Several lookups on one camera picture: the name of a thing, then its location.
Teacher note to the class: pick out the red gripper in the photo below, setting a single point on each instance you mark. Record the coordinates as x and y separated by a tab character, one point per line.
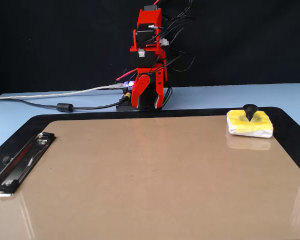
152	69

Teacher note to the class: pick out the yellow sponge with black knob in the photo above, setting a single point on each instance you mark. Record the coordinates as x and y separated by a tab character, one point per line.
252	131

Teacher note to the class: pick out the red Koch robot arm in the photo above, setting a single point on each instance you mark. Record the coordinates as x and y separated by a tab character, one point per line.
148	17

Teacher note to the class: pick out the black rectangular desk mat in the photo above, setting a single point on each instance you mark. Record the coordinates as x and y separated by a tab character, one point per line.
165	113

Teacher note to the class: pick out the black control board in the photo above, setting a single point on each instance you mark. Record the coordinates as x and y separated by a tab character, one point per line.
123	107

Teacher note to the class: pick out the brown hardboard clipboard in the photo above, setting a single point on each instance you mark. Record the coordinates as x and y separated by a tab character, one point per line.
152	175

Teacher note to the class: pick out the black backdrop cloth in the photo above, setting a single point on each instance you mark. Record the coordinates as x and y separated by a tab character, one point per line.
40	37

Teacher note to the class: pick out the silver metal clipboard clip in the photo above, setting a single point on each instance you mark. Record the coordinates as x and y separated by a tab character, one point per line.
20	165

